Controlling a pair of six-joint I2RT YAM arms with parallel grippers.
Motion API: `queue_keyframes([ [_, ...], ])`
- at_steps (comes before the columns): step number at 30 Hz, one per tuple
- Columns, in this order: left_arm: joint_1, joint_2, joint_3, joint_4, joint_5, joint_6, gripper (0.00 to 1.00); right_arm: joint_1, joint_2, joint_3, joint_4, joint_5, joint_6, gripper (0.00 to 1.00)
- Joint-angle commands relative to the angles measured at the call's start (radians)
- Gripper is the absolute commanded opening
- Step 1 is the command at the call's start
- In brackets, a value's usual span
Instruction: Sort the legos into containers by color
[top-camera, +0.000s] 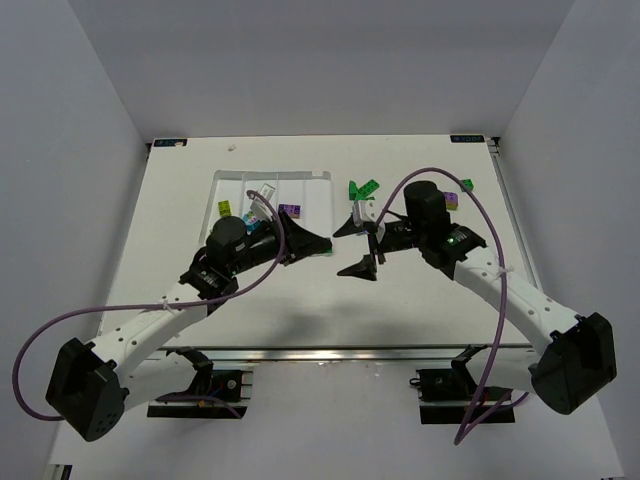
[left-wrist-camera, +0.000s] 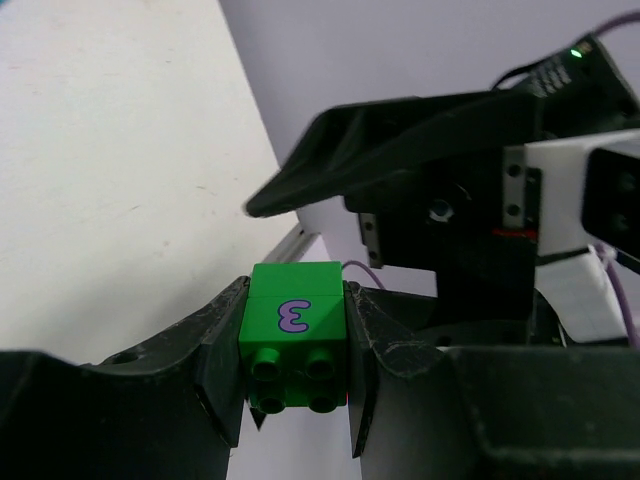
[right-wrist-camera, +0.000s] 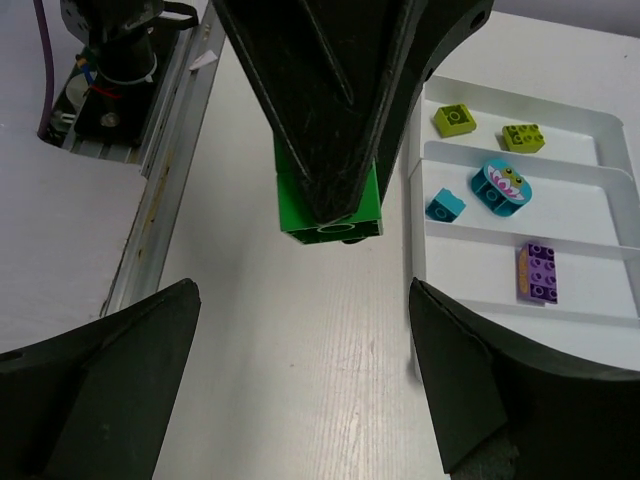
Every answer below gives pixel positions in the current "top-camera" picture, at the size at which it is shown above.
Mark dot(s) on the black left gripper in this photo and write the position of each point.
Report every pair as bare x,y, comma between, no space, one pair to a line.
288,240

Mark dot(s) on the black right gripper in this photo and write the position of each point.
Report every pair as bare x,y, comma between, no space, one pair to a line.
376,241

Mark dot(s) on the teal oval flower lego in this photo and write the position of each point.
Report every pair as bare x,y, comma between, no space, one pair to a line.
251,221

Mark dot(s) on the lime green lego brick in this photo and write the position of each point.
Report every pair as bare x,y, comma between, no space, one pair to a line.
224,209

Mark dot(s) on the purple arch lego brick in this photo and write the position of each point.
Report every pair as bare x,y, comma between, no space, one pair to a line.
451,201

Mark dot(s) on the green small lego cube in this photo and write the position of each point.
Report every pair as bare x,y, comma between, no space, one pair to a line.
467,184

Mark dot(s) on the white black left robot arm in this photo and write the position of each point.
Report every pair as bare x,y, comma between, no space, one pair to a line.
94,383

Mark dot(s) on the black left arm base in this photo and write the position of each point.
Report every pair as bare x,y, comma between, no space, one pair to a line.
215,392

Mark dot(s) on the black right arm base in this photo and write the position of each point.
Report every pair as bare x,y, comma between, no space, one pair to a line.
445,394

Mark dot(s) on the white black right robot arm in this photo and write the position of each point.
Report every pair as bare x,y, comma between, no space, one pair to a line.
571,356

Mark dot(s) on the white divided sorting tray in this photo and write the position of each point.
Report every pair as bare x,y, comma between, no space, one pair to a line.
314,193

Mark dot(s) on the green slanted lego brick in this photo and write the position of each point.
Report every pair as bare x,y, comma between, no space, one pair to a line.
353,190

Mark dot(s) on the green lego brick upper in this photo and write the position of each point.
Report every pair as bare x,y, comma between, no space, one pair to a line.
368,189

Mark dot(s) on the black corner label right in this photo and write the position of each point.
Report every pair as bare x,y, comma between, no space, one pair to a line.
463,139

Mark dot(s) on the black corner label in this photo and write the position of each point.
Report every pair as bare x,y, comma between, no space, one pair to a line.
463,139
169,143

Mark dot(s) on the black corner label left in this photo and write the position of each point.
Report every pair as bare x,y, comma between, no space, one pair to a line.
169,143

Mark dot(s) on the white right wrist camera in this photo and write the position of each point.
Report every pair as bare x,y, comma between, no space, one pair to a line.
365,211

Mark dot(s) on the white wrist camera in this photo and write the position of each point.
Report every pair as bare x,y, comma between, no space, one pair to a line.
365,211
260,202

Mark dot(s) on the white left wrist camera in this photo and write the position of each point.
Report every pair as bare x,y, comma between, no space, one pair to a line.
260,202

